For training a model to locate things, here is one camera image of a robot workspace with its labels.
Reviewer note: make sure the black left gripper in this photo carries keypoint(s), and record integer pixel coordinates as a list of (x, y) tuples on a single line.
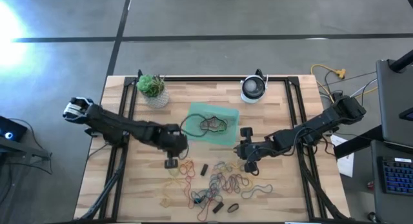
[(172, 140)]

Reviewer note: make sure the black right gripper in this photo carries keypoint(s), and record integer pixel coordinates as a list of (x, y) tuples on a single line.
[(258, 148)]

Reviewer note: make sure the green rubber band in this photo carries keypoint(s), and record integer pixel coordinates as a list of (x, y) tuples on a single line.
[(224, 124)]

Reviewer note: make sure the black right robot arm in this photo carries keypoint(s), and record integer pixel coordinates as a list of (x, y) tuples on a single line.
[(322, 119)]

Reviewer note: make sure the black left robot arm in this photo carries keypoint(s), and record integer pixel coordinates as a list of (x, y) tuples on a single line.
[(113, 124)]

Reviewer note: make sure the teal translucent plastic bin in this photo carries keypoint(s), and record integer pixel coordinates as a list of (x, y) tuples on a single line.
[(230, 119)]

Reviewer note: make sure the succulent in triangle-patterned pot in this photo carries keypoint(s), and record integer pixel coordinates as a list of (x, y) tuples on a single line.
[(151, 86)]

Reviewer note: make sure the white cylindrical device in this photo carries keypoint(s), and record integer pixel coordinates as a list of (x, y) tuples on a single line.
[(253, 88)]

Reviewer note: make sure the white paper sheet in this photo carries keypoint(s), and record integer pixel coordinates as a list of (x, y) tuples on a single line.
[(346, 162)]

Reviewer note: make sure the black flat bar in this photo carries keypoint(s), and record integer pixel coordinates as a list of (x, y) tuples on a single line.
[(355, 143)]

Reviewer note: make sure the small red object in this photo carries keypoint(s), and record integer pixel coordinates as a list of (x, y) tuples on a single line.
[(370, 185)]

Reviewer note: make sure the dark grey desk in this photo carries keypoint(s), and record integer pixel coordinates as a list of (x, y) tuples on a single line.
[(377, 201)]

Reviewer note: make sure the backlit keyboard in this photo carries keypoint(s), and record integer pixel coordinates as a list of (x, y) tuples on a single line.
[(398, 177)]

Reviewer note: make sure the black box with blue light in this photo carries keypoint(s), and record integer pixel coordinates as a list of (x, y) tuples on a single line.
[(16, 128)]

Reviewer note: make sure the black pole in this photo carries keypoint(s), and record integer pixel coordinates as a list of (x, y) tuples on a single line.
[(401, 62)]

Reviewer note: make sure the black aluminium table frame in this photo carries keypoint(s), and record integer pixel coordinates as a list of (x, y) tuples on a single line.
[(226, 78)]

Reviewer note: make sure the black frame strut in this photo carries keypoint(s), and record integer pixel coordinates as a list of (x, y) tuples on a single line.
[(322, 198), (106, 188)]

